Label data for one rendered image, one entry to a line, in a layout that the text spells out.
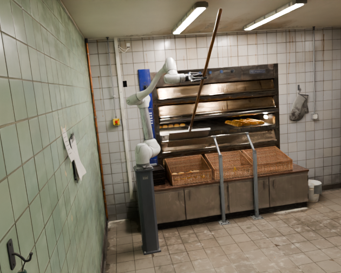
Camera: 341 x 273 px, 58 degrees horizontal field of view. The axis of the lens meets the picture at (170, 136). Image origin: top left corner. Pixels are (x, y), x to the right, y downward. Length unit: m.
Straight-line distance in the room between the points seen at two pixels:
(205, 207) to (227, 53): 2.22
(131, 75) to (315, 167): 3.27
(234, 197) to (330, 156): 1.97
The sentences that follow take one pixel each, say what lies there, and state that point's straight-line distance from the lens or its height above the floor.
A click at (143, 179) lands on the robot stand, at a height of 0.89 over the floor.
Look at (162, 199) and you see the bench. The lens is 4.09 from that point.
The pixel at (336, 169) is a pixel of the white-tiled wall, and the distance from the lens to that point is 5.73.
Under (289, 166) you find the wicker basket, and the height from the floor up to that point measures 0.65.
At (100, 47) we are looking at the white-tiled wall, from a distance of 4.40.
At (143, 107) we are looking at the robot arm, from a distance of 3.53.
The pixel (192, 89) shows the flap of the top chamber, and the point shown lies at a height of 1.82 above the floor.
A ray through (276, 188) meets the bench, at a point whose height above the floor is 0.36.
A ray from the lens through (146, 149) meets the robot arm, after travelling 3.40.
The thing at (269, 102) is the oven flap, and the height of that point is 1.53.
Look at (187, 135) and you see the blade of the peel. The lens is 4.09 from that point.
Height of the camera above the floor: 1.86
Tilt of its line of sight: 9 degrees down
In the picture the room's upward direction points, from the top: 5 degrees counter-clockwise
